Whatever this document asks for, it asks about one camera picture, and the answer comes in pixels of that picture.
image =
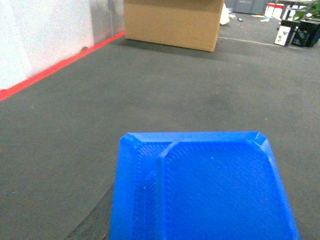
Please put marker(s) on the blue block part with knob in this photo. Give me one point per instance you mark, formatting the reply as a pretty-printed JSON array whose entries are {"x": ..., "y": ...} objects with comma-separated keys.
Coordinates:
[{"x": 199, "y": 186}]

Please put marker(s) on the large cardboard box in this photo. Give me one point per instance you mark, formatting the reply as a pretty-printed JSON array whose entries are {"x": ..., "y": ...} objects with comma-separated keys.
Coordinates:
[{"x": 190, "y": 24}]

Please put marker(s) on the white foam board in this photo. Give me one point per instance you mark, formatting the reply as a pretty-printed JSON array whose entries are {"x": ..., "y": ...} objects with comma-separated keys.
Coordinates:
[{"x": 226, "y": 15}]

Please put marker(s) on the black white computer case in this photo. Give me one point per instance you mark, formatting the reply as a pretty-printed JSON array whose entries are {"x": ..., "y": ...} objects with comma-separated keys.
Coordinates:
[{"x": 284, "y": 35}]

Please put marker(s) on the black crate stack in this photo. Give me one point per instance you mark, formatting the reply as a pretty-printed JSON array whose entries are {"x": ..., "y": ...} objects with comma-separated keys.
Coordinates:
[{"x": 307, "y": 34}]

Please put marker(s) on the green potted plant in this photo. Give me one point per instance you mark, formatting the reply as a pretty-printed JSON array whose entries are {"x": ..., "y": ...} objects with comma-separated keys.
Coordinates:
[{"x": 311, "y": 11}]

